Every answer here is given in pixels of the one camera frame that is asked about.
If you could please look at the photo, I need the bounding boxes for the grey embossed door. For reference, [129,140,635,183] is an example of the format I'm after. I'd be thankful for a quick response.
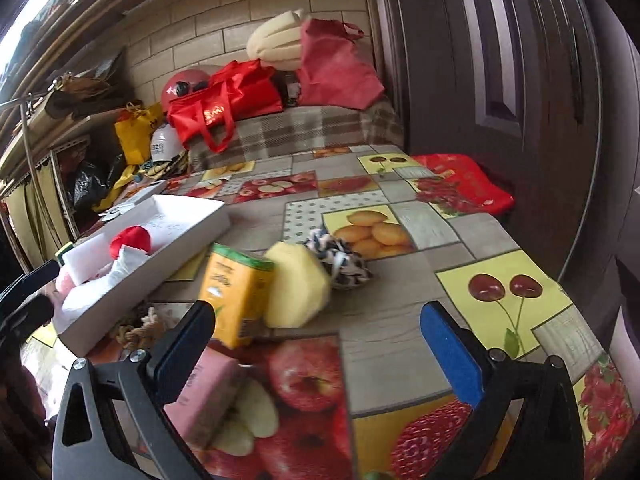
[600,240,640,391]

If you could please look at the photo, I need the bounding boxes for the pink sponge block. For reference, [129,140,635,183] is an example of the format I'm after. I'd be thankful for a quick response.
[162,347,246,453]

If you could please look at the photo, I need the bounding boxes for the wooden wall shelf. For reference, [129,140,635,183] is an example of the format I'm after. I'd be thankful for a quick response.
[0,10,131,181]

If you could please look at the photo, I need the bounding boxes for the dusty red fabric bag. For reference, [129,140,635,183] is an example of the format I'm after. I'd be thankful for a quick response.
[296,17,386,110]

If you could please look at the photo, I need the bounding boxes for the yellow shopping bag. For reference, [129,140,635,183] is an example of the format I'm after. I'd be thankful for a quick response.
[114,102,163,166]

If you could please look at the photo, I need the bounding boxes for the yellow green packet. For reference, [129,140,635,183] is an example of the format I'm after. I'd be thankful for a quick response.
[198,242,276,348]

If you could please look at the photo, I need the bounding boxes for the brown plaid blanket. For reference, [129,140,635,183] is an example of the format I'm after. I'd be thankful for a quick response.
[186,97,406,173]

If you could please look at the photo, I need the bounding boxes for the brown panelled door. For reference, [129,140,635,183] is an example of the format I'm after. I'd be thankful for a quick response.
[357,0,606,286]

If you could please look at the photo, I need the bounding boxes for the black white rope ball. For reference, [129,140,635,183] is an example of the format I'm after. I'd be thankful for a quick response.
[304,227,376,291]

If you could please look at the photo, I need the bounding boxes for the yellow sponge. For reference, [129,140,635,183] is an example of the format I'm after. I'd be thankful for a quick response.
[263,241,332,329]

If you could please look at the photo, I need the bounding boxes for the white cardboard box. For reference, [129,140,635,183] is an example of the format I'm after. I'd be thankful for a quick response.
[52,194,232,356]

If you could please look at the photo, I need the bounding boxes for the brown rope toy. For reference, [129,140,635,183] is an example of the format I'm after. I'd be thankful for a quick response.
[116,305,168,351]

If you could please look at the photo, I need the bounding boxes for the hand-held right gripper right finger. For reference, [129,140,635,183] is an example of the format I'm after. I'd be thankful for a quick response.
[420,301,586,480]

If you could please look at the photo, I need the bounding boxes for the brown paper bag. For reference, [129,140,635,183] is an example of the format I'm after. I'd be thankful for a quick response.
[42,72,123,118]

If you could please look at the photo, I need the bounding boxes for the glossy red tote bag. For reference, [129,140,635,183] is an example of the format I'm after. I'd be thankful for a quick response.
[166,59,284,155]

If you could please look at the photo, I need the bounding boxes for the white flat carton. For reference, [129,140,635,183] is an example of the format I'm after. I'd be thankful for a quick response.
[100,180,168,218]

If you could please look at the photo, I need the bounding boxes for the white helmet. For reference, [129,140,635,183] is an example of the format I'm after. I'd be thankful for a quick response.
[150,124,187,162]

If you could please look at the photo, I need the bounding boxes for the flat red printed bag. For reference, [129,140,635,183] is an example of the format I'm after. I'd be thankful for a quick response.
[410,153,516,218]

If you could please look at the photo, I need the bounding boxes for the white soft cloth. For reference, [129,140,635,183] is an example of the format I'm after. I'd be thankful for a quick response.
[60,249,151,321]

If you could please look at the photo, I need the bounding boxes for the red soft ball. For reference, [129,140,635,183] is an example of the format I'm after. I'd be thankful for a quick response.
[110,226,152,261]

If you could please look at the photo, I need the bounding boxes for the yellow curtain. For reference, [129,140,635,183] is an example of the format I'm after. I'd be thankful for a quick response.
[0,160,73,261]

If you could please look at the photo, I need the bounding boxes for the fruit print tablecloth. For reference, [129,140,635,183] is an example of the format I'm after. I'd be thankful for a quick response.
[20,144,626,480]

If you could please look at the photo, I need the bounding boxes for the black plastic bag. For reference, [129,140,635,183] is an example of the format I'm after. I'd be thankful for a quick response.
[74,157,126,211]

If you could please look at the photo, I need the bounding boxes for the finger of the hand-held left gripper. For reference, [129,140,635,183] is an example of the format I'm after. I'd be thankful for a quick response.
[0,296,54,356]
[0,259,60,307]

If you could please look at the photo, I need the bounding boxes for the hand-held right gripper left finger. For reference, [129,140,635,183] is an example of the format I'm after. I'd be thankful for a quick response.
[51,300,217,480]

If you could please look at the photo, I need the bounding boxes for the cream ribbed cushion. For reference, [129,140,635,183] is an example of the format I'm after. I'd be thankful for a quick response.
[246,8,313,71]

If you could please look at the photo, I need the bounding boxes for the bright window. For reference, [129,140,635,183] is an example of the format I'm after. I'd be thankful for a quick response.
[0,0,96,61]

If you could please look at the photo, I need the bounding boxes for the red helmet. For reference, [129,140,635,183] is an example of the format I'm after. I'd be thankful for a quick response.
[161,67,213,111]

